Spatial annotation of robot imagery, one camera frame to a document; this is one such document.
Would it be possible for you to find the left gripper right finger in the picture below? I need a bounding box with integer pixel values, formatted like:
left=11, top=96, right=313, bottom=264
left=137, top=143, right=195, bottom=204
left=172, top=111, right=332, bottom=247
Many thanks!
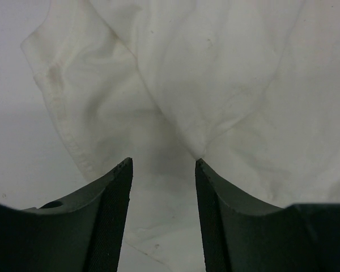
left=195, top=160, right=340, bottom=271

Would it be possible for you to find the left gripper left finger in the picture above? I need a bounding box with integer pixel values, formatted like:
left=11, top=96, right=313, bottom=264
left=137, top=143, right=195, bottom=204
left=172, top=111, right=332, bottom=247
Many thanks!
left=0, top=158, right=133, bottom=271

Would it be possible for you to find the white t shirt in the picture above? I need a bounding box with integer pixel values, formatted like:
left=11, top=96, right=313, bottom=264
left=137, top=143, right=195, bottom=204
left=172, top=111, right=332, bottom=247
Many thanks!
left=21, top=1, right=340, bottom=271

